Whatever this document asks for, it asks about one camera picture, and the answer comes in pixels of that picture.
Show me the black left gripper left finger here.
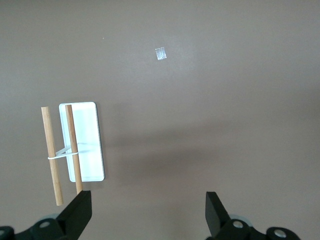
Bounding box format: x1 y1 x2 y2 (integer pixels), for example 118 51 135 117
0 190 93 240

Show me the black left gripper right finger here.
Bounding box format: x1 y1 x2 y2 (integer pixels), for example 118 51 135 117
205 191 300 240

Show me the wooden rod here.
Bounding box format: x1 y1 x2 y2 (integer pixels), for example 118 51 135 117
41 106 64 207
64 104 83 195

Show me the white rack base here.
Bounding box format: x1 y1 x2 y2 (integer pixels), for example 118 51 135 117
47 101 105 183

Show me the clear tape piece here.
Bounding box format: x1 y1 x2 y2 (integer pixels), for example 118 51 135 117
154 46 168 62

